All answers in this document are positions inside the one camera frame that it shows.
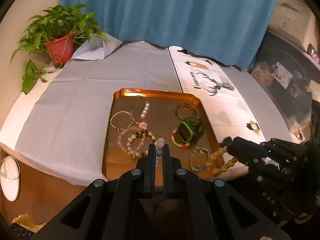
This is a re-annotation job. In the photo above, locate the red white bead bracelet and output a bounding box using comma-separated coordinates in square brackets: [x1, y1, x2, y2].
[171, 127, 193, 149]

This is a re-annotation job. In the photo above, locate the green black smartwatch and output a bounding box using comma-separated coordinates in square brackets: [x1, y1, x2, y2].
[177, 116, 204, 144]

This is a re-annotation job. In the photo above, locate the clear crystal heart bracelet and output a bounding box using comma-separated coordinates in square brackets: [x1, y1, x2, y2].
[117, 127, 157, 160]

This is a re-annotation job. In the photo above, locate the gold bangle bracelet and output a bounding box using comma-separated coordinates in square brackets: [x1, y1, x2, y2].
[175, 102, 200, 120]

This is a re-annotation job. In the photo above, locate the thin silver bead bracelet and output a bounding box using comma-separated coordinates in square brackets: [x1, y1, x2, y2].
[109, 109, 137, 131]

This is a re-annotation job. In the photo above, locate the pearl bar bracelet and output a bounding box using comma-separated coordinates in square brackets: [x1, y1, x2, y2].
[139, 101, 151, 119]

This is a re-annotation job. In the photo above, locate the white deer print runner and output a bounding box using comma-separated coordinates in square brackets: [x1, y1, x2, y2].
[168, 46, 266, 144]

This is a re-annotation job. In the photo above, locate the orange metal tray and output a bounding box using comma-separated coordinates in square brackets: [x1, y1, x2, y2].
[102, 88, 220, 180]

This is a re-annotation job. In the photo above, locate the dark glass cabinet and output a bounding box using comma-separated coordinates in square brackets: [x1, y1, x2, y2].
[252, 30, 319, 140]

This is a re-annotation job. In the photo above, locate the grey tablecloth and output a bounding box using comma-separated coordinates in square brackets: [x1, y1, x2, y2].
[15, 42, 291, 186]

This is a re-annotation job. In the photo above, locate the blue curtain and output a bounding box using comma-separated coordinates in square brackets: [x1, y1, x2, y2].
[60, 0, 276, 69]

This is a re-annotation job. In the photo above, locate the beige fabric storage box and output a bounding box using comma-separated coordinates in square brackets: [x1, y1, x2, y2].
[268, 0, 319, 51]

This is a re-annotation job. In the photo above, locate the red plant pot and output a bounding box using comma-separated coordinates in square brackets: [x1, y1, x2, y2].
[44, 33, 75, 67]

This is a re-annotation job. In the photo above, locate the green potted plant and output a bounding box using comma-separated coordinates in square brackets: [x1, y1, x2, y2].
[11, 4, 106, 95]

